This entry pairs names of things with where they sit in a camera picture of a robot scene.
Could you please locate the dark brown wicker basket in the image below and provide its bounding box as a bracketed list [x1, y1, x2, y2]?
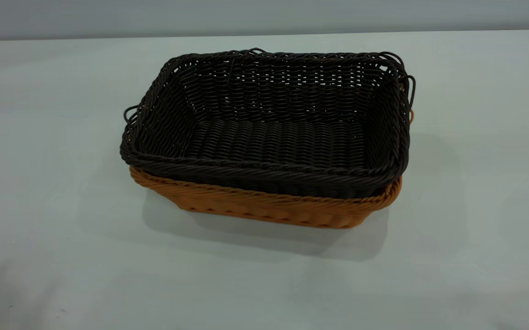
[120, 47, 416, 199]

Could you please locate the light brown wicker basket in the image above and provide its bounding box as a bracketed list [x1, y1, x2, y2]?
[129, 109, 415, 229]

